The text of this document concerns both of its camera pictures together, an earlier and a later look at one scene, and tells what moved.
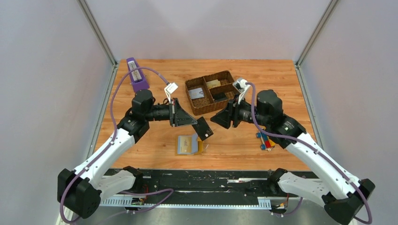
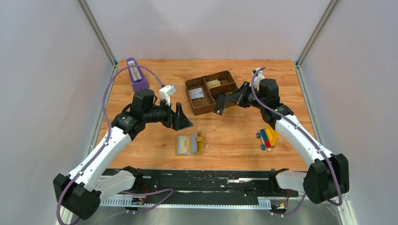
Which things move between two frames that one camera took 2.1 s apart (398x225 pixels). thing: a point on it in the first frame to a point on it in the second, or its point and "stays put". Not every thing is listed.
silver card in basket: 196,93 stays put
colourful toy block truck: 267,143 stays put
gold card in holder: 185,144 stays put
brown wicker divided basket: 210,93 stays put
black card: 202,129 to 219,104
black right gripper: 223,117 to 238,97
